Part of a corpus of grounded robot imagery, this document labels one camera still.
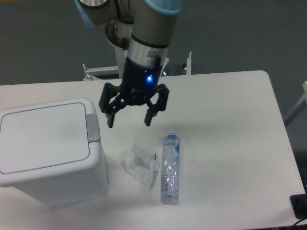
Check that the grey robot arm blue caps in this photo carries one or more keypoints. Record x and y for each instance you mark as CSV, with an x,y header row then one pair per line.
x,y
144,28

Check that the clear plastic water bottle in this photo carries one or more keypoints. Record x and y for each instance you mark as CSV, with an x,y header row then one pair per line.
x,y
170,169

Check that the white plastic trash can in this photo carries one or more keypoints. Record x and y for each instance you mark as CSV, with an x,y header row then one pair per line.
x,y
52,151

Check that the black device with cable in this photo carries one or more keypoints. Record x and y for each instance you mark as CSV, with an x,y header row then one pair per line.
x,y
299,205

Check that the clear plastic wrapper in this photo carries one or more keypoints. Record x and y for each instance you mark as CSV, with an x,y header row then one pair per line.
x,y
141,165

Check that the white frame at right edge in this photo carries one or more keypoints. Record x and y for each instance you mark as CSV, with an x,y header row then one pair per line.
x,y
297,108

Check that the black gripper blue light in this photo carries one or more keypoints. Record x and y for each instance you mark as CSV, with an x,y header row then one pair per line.
x,y
139,85

